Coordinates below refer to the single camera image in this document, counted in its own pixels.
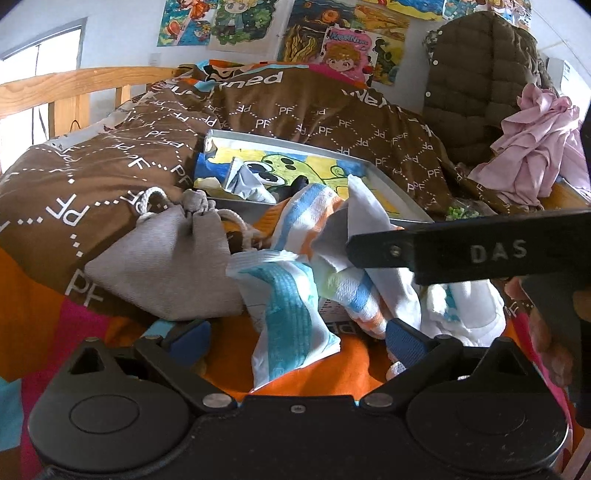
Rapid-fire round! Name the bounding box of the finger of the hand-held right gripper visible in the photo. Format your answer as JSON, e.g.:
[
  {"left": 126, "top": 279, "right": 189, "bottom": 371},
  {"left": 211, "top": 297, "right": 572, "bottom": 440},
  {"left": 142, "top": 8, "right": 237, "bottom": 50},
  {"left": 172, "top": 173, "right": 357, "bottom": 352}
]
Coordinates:
[{"left": 345, "top": 225, "right": 417, "bottom": 270}]

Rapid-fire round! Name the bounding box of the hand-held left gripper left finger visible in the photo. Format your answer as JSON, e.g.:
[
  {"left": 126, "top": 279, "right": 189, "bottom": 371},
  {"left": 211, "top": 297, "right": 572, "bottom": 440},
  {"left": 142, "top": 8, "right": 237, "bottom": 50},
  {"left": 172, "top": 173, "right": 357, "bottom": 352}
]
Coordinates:
[{"left": 55, "top": 318, "right": 238, "bottom": 415}]

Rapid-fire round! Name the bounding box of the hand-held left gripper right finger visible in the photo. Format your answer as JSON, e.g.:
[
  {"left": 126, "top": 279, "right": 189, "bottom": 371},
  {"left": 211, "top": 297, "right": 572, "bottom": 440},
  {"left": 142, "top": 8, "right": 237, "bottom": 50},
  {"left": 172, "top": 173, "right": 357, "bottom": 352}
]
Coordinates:
[{"left": 361, "top": 318, "right": 544, "bottom": 414}]

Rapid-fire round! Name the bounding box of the plain white cloth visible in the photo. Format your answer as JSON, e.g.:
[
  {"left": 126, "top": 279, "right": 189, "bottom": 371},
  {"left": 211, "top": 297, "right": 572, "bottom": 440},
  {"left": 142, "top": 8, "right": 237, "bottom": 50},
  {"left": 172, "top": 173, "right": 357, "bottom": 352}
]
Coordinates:
[{"left": 314, "top": 174, "right": 428, "bottom": 333}]

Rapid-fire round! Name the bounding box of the white cloth with blue stripes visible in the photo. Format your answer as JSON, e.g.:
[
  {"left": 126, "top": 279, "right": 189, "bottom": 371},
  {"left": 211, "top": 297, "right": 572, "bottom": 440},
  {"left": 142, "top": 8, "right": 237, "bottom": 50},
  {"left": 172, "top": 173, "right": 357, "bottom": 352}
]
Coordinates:
[{"left": 422, "top": 279, "right": 509, "bottom": 348}]

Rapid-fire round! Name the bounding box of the grey drawstring bag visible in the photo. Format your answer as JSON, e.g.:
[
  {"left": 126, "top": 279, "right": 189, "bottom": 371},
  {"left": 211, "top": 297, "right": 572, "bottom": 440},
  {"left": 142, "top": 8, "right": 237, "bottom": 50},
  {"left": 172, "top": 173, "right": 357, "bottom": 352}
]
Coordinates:
[{"left": 85, "top": 187, "right": 254, "bottom": 322}]

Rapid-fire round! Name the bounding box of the blue orange striped towel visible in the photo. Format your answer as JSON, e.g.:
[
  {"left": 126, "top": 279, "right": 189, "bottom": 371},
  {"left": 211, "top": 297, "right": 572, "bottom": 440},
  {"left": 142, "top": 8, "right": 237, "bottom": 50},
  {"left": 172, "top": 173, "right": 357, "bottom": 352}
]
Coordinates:
[{"left": 270, "top": 184, "right": 419, "bottom": 339}]

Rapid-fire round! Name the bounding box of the white cloth with teal print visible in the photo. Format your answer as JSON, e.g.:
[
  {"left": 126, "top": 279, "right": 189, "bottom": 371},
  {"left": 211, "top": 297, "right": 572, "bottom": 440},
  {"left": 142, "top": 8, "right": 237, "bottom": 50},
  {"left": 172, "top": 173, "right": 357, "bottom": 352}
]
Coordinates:
[{"left": 225, "top": 250, "right": 343, "bottom": 389}]

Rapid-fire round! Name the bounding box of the grey white cloth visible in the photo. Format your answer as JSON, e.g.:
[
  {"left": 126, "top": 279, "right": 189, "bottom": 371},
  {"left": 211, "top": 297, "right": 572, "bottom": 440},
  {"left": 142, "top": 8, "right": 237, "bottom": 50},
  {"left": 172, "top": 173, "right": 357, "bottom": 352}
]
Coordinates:
[{"left": 224, "top": 158, "right": 279, "bottom": 205}]

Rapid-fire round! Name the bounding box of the person's right hand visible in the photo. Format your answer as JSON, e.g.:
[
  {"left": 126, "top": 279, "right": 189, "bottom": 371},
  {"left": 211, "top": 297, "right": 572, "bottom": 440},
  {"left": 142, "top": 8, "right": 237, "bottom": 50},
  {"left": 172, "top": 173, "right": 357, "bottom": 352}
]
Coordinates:
[{"left": 530, "top": 308, "right": 573, "bottom": 388}]

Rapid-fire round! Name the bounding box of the small green plant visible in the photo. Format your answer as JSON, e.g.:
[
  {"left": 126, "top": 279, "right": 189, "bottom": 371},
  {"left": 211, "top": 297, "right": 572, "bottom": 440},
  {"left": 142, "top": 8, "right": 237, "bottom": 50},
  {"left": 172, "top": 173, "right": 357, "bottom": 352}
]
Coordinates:
[{"left": 444, "top": 204, "right": 478, "bottom": 221}]

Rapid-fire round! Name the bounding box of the pink garment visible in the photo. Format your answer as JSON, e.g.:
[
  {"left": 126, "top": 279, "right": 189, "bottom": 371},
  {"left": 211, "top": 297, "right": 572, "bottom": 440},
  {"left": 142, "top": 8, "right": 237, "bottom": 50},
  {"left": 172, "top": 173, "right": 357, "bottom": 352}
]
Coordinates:
[{"left": 466, "top": 84, "right": 591, "bottom": 209}]

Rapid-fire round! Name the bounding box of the brown printed duvet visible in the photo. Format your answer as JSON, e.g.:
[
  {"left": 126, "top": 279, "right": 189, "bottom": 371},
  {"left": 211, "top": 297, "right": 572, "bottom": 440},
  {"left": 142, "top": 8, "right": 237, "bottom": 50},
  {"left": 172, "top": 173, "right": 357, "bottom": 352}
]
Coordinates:
[{"left": 0, "top": 60, "right": 591, "bottom": 480}]

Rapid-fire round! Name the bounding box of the brown puffer jacket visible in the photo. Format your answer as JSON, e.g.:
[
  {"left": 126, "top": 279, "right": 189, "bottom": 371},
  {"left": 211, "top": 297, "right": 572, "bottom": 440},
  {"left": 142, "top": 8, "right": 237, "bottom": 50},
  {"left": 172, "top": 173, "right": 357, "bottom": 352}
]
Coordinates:
[{"left": 421, "top": 11, "right": 557, "bottom": 166}]

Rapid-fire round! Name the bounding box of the white air conditioner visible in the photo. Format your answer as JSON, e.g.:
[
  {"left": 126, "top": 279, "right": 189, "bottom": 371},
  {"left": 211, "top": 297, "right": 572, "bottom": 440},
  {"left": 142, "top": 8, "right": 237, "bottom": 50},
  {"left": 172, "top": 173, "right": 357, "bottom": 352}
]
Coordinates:
[{"left": 544, "top": 56, "right": 586, "bottom": 95}]

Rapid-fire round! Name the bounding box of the pink brown-haired figure poster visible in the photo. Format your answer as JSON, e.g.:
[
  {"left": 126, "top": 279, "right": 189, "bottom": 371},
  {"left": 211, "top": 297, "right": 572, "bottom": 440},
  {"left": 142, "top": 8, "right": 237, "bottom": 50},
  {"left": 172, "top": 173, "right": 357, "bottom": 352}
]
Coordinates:
[{"left": 322, "top": 25, "right": 376, "bottom": 88}]

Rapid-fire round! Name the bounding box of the bright window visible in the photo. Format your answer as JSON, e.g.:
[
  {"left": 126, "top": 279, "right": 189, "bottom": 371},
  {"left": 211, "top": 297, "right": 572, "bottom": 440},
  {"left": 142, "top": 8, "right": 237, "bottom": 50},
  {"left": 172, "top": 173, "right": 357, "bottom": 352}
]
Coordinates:
[{"left": 0, "top": 17, "right": 89, "bottom": 160}]

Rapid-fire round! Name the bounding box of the colourful narrow wall poster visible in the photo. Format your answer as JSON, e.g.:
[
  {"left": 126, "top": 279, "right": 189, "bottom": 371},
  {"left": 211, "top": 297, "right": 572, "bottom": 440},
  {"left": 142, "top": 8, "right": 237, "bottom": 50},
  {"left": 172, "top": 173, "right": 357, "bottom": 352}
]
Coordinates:
[{"left": 485, "top": 0, "right": 533, "bottom": 31}]

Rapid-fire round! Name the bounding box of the blue sea wall poster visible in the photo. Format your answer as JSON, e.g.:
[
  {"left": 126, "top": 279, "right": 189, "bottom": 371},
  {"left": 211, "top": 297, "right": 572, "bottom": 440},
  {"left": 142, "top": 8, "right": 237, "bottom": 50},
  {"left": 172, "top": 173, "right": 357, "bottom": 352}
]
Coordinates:
[{"left": 355, "top": 0, "right": 450, "bottom": 22}]

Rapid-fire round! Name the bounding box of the red-haired figure wall poster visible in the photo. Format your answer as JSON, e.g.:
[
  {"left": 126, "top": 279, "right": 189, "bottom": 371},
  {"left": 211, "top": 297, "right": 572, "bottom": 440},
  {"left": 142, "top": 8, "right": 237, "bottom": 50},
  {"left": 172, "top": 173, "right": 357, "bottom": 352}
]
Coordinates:
[{"left": 442, "top": 0, "right": 490, "bottom": 21}]

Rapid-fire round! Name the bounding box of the blond figure wall poster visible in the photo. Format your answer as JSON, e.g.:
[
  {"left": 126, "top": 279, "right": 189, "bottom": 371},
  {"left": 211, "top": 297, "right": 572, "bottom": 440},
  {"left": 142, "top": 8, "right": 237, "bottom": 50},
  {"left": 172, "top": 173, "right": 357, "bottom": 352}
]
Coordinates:
[{"left": 207, "top": 0, "right": 280, "bottom": 52}]

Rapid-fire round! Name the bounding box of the wooden bed rail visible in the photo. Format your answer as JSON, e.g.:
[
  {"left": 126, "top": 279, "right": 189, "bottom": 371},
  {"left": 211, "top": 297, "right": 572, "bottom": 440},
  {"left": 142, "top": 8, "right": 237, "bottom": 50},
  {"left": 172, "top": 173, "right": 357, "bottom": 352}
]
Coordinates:
[{"left": 0, "top": 66, "right": 182, "bottom": 141}]

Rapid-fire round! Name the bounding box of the mermaid wall poster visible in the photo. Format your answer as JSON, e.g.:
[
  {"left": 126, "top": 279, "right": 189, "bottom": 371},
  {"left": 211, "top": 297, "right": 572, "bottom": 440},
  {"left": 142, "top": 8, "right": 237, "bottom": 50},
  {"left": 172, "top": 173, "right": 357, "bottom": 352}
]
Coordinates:
[{"left": 156, "top": 0, "right": 219, "bottom": 48}]

